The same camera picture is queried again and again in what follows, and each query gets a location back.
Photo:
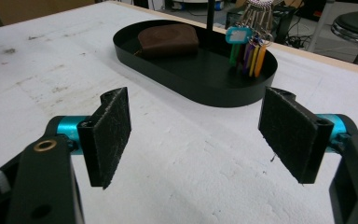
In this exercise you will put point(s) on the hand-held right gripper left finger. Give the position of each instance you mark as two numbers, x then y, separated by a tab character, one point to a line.
105	140

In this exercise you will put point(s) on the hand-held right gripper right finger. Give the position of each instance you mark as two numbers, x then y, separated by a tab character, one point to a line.
292	137

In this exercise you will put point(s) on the black oval tray with hanger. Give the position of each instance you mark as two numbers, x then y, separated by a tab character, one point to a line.
199	81

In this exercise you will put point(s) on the brown leather pouch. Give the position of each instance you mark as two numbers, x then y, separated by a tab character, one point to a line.
167	40

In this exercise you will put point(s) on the white foam mat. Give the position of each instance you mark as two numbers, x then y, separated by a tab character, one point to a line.
183	171

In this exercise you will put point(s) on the white table leg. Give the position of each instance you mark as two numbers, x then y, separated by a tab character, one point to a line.
320	25

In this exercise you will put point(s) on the black round stool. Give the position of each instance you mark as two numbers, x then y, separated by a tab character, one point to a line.
354	23

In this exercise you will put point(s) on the brown cardboard box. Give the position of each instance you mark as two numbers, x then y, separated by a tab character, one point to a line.
37	9

